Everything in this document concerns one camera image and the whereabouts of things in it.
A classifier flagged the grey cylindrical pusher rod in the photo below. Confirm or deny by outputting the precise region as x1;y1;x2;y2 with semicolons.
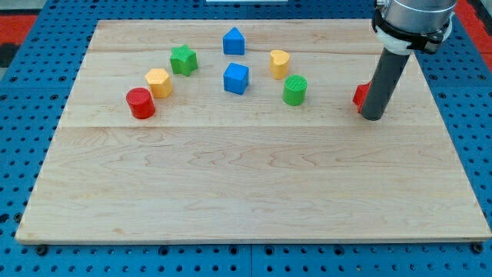
361;48;409;121

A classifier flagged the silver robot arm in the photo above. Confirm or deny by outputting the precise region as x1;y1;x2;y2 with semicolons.
357;0;457;121

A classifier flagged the yellow heart block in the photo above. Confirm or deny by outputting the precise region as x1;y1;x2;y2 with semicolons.
270;49;291;80

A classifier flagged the blue cube block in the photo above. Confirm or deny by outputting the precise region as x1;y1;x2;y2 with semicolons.
223;63;249;95

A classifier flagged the red block behind rod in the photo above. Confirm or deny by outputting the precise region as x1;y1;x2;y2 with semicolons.
352;82;371;113

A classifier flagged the green cylinder block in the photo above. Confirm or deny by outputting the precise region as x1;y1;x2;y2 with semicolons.
282;75;308;106

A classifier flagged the blue house-shaped block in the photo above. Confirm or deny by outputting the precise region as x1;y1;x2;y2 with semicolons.
222;27;245;55

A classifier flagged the green star block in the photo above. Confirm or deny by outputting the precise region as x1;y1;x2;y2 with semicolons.
170;45;198;77

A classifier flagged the wooden board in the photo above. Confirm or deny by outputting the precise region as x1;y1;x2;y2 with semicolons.
16;19;491;245

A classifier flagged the yellow hexagon block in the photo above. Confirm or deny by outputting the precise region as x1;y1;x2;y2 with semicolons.
145;68;173;98

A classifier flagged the red cylinder block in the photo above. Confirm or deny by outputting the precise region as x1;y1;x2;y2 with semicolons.
125;87;155;119

